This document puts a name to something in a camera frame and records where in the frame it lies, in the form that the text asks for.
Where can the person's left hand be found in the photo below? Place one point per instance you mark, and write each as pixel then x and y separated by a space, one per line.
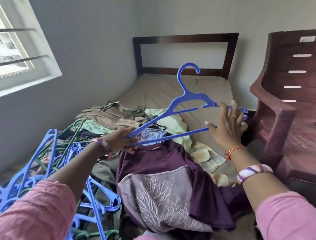
pixel 121 139

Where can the white framed window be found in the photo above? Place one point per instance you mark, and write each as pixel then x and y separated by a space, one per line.
pixel 39 74

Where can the purple tree-print t-shirt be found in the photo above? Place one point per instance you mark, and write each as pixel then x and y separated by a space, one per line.
pixel 207 198

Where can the light yellow shirt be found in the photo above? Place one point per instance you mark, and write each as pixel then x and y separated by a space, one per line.
pixel 173 123

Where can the person's right hand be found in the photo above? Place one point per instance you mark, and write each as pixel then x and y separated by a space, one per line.
pixel 229 131

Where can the bed with beige sheet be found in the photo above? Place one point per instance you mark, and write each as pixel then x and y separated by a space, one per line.
pixel 158 91

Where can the pile of blue hangers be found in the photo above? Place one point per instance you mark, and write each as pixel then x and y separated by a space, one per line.
pixel 37 151

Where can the yellow floral dress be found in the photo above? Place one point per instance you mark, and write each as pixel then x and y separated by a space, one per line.
pixel 207 156

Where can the beige garment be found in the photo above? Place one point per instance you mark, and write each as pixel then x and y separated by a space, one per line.
pixel 108 116

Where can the striped orange purple bangle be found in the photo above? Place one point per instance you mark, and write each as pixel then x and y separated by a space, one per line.
pixel 101 143

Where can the maroon plastic chair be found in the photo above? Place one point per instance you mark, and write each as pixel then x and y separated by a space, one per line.
pixel 291 148

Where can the blue plastic hanger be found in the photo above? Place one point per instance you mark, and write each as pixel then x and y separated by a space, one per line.
pixel 183 97

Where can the dark wooden bed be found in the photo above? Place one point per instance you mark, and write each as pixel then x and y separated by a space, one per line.
pixel 185 38

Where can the mint patterned clothes item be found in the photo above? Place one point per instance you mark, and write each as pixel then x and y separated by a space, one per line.
pixel 96 127

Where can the white chair label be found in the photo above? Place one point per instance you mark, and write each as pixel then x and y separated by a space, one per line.
pixel 307 39

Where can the striped white purple bangle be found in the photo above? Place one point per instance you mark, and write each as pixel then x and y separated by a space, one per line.
pixel 254 172

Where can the olive green button shirt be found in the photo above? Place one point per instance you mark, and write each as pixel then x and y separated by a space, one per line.
pixel 106 173

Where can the person's left forearm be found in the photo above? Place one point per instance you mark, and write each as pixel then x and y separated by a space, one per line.
pixel 79 165

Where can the person's right forearm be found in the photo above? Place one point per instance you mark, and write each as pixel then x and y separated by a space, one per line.
pixel 261 190

